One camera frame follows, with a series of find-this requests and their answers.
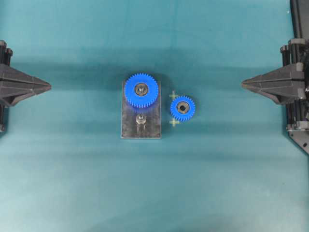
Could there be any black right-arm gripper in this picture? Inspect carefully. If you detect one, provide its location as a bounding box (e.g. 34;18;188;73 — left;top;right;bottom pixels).
241;39;309;131

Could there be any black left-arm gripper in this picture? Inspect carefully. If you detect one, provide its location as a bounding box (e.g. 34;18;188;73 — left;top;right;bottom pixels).
0;40;52;132

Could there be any small blue gear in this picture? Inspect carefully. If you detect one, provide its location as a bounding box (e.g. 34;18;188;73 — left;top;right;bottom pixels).
170;96;196;121

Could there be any large blue gear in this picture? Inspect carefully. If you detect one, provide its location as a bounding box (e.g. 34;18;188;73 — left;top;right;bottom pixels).
124;73;159;108

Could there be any steel shaft on plate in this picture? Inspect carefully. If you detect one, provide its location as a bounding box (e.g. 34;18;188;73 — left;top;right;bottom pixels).
136;114;147;133

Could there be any upper yellow tape cross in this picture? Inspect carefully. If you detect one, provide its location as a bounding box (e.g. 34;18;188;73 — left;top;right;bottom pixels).
169;90;179;100

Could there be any yellow tape cross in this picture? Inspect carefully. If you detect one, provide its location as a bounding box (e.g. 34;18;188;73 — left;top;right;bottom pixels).
169;118;180;127
169;90;179;100

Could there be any lower yellow tape cross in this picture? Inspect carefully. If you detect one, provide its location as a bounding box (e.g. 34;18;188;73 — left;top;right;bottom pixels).
169;118;180;127

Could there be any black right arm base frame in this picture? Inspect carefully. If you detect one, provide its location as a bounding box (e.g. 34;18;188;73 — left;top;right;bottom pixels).
289;0;309;153

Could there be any grey metal base plate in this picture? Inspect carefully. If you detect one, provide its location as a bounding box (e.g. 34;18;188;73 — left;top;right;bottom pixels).
121;81;162;139

